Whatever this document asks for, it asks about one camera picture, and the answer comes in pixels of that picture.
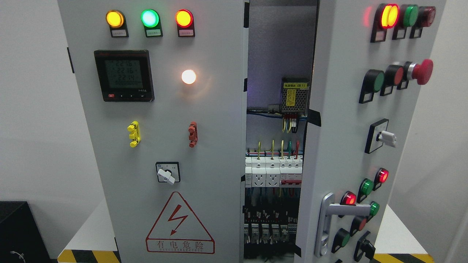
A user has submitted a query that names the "grey cabinet door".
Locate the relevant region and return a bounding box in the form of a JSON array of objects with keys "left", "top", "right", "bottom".
[
  {"left": 58, "top": 0, "right": 249, "bottom": 263},
  {"left": 294, "top": 0, "right": 446, "bottom": 263}
]

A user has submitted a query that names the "red indicator lamp left door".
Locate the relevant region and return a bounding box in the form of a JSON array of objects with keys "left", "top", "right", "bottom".
[{"left": 175, "top": 9, "right": 195, "bottom": 37}]

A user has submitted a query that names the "green indicator lamp left door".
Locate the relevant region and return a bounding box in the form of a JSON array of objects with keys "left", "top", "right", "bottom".
[{"left": 140, "top": 9, "right": 163, "bottom": 37}]

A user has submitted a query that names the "yellow indicator lamp left door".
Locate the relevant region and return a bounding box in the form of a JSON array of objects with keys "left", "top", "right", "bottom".
[{"left": 106, "top": 9, "right": 129, "bottom": 37}]

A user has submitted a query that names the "red terminal socket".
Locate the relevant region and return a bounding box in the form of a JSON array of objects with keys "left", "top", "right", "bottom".
[{"left": 188, "top": 121, "right": 198, "bottom": 148}]

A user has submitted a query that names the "white socket breaker row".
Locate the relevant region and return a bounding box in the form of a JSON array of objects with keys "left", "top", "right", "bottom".
[{"left": 245, "top": 155, "right": 303, "bottom": 188}]

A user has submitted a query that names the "white indicator lamp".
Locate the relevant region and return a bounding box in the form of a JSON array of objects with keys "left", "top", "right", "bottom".
[{"left": 181, "top": 69, "right": 197, "bottom": 85}]

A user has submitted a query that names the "metal mesh power supply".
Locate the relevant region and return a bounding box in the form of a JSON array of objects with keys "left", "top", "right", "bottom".
[{"left": 280, "top": 77, "right": 310, "bottom": 113}]

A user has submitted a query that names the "lower relay terminal row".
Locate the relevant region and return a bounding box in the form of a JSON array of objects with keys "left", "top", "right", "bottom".
[{"left": 243, "top": 207, "right": 298, "bottom": 245}]

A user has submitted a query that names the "yellow terminal socket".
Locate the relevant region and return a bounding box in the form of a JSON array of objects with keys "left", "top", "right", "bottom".
[{"left": 127, "top": 121, "right": 141, "bottom": 148}]

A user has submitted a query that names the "red electric hazard sticker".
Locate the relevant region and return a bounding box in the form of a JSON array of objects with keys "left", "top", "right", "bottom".
[{"left": 146, "top": 191, "right": 215, "bottom": 254}]

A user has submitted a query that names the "black digital power meter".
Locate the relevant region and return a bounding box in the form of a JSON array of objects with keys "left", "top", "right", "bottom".
[{"left": 94, "top": 50, "right": 154, "bottom": 102}]

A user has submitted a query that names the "red emergency stop button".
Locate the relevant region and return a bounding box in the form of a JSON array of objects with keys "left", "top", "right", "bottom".
[{"left": 397, "top": 59, "right": 433, "bottom": 90}]

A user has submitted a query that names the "black box lower left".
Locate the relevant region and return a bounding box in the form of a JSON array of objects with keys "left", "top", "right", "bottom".
[{"left": 0, "top": 201, "right": 51, "bottom": 263}]

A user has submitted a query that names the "white rotary selector switch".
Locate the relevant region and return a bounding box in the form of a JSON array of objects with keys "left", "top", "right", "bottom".
[{"left": 155, "top": 161, "right": 181, "bottom": 185}]

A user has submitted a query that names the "silver door handle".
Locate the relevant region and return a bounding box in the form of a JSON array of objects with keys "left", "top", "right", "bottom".
[{"left": 314, "top": 193, "right": 371, "bottom": 258}]

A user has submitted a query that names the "white selector switch right door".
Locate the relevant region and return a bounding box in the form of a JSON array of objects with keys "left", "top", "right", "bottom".
[{"left": 365, "top": 118, "right": 397, "bottom": 154}]

